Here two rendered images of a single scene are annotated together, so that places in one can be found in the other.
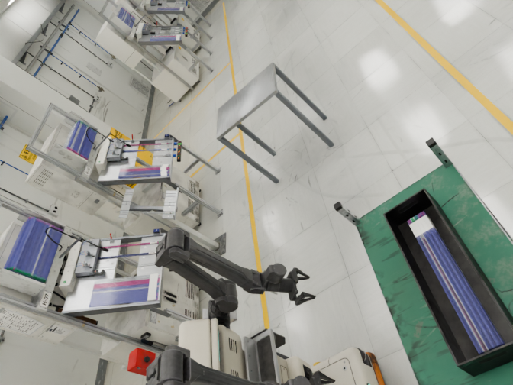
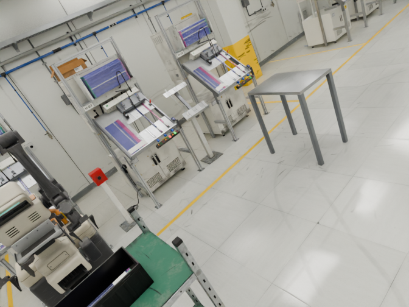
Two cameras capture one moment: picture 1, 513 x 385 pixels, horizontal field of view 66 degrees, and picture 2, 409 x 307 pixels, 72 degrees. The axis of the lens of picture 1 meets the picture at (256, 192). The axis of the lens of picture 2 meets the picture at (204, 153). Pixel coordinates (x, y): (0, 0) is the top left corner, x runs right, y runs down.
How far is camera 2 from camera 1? 131 cm
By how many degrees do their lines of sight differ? 29
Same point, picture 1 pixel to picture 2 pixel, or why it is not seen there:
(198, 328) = (9, 192)
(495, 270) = not seen: outside the picture
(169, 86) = (311, 31)
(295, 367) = (72, 260)
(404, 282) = not seen: hidden behind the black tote
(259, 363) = (39, 239)
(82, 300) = (106, 122)
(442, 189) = (167, 278)
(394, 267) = not seen: hidden behind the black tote
